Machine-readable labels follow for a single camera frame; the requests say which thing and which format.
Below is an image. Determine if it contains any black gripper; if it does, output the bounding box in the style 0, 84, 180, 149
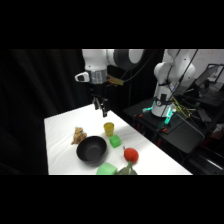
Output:
89, 82, 111, 118

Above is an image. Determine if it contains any yellow cup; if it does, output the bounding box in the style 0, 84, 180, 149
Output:
102, 121, 115, 138

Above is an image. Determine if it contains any black bowl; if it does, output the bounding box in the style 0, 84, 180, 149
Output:
75, 135, 108, 165

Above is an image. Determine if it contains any brown plush toy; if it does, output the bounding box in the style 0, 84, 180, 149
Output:
70, 126, 88, 146

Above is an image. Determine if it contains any small green cube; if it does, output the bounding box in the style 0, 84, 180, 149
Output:
109, 134, 123, 149

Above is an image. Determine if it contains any red plush ball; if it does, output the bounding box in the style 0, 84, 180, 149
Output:
122, 145, 140, 165

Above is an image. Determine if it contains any large green cube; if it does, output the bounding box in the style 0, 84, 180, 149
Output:
95, 162, 118, 176

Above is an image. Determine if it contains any black robot stand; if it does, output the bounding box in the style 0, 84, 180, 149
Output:
122, 97, 206, 155

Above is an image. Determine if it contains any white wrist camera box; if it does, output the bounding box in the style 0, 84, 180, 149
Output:
74, 71, 91, 84

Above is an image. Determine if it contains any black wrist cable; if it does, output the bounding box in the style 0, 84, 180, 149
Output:
117, 49, 158, 84

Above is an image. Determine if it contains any yellow green cable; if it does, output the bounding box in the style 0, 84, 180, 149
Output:
171, 96, 198, 119

